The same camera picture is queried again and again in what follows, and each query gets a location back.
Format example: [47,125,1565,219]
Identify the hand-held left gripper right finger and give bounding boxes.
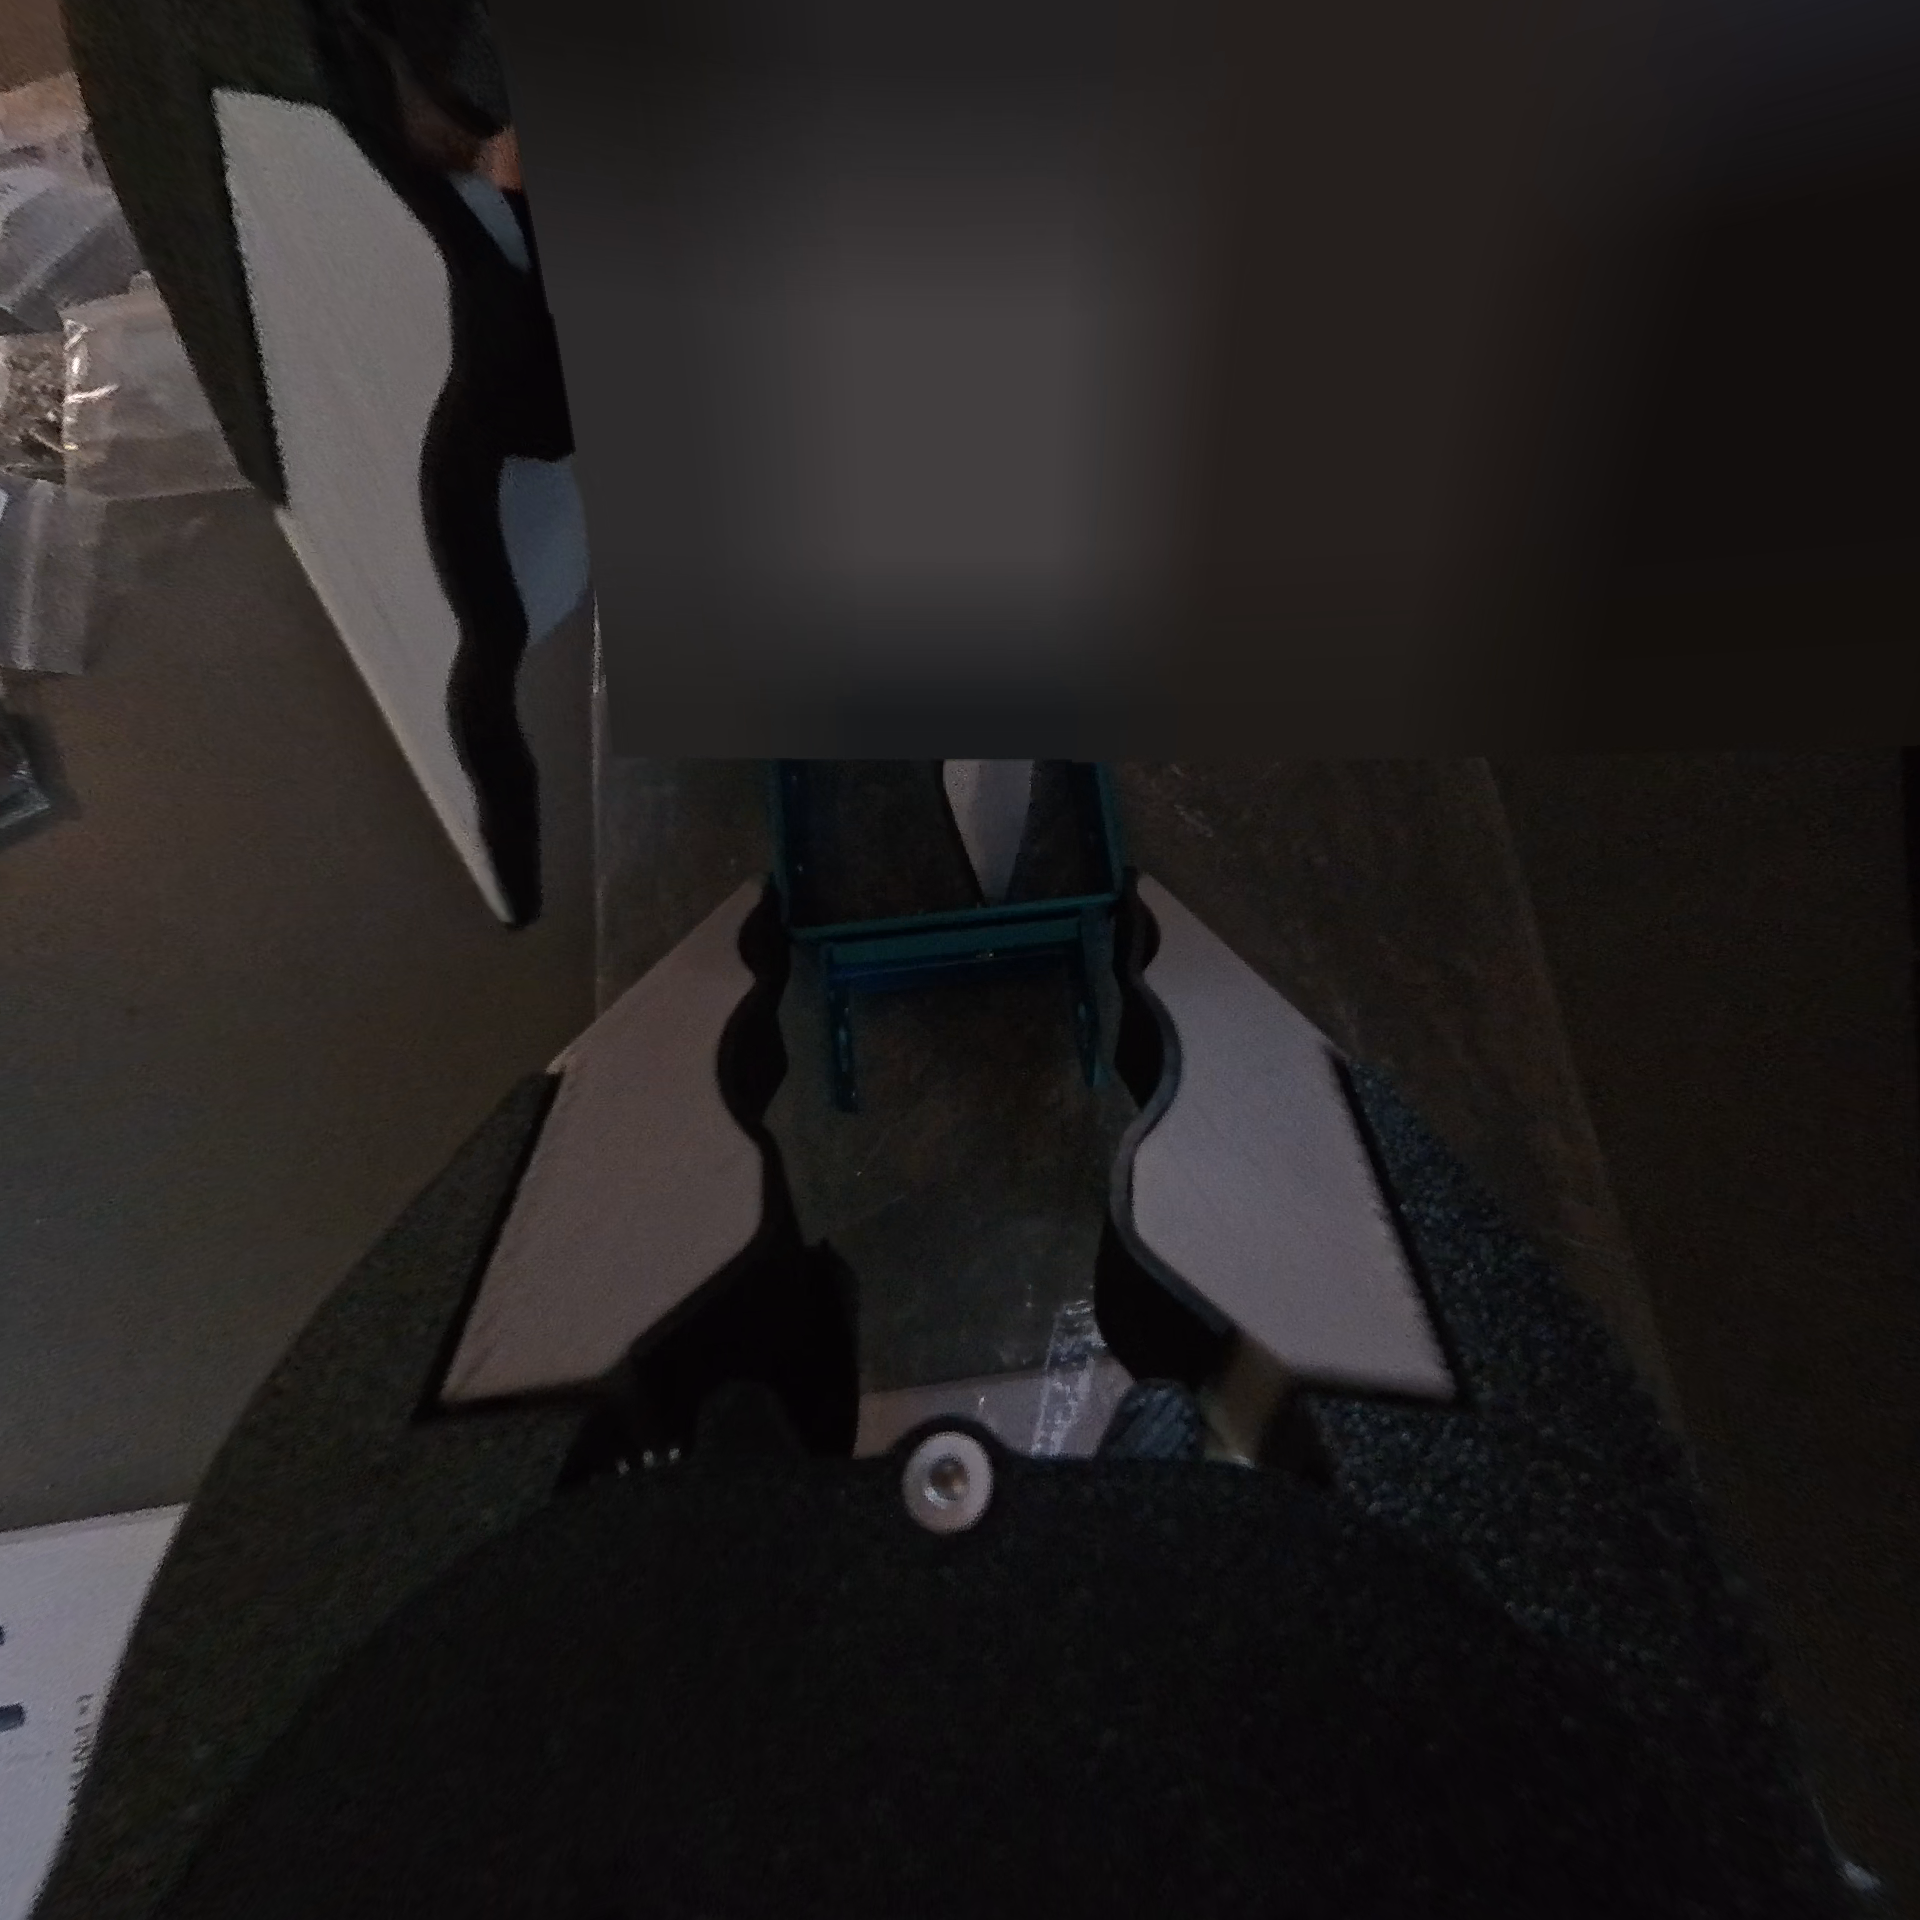
[1101,871,1465,1470]

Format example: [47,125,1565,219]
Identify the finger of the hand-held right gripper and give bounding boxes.
[211,86,589,928]
[939,755,1040,902]

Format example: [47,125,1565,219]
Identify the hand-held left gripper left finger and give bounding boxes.
[435,878,797,1411]

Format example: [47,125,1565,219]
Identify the blue metal bracket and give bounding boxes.
[773,755,1130,1115]

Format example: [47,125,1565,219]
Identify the grey desk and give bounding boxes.
[0,496,1920,1875]

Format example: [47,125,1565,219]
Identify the clear plastic bag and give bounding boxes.
[592,584,1667,1442]

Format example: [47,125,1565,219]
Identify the white instruction manual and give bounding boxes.
[0,1350,1120,1920]

